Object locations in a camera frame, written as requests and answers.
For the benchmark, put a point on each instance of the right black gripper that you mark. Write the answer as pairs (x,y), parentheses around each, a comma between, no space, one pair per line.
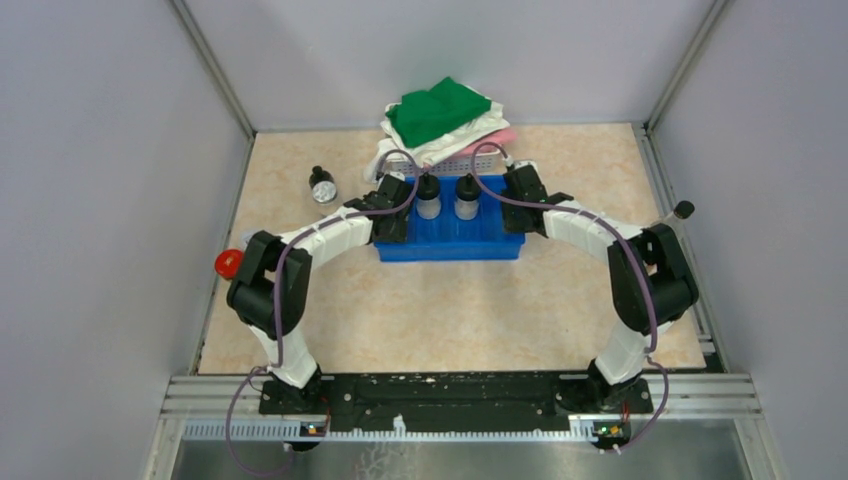
(508,223)

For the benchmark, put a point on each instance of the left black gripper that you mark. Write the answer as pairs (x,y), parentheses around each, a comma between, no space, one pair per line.
(399,233)

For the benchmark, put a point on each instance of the black-capped squeeze bottle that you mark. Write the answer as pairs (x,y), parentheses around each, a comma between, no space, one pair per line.
(428,203)
(467,194)

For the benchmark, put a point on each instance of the blue plastic divided tray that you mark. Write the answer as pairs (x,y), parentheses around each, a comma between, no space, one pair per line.
(449,238)

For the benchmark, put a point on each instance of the silver-lidded clear shaker bottle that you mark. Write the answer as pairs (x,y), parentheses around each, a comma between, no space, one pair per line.
(324,193)

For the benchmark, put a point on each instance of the tall dark sauce bottle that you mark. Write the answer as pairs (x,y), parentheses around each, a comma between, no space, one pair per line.
(682,211)

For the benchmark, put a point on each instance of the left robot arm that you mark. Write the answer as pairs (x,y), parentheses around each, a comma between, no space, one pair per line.
(269,281)

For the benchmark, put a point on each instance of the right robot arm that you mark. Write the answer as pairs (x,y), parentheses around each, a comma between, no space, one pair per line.
(652,284)

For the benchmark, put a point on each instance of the white plastic basket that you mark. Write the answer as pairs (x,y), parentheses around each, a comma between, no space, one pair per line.
(459,165)

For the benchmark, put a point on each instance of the pink folded cloth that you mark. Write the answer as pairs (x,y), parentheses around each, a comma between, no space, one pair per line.
(501,137)

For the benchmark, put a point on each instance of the white folded cloth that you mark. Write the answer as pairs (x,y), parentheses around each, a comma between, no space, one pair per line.
(442,146)

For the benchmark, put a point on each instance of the small black cap bottle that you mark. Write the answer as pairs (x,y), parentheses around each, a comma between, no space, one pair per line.
(318,175)

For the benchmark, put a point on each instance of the green folded cloth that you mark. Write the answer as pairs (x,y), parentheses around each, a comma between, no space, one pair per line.
(425,115)

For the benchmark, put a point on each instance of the white-lidded brown spice jar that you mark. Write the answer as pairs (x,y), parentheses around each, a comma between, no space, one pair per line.
(246,237)

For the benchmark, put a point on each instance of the red-lidded jar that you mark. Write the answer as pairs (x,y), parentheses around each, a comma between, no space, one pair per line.
(228,262)

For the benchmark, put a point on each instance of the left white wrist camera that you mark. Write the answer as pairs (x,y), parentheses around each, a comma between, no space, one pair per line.
(381,177)

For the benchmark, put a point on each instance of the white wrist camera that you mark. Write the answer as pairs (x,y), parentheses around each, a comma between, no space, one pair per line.
(381,177)
(512,164)

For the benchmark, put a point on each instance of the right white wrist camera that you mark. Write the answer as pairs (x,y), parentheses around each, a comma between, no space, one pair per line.
(512,164)

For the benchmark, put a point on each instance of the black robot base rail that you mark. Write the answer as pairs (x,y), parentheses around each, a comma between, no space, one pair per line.
(443,407)

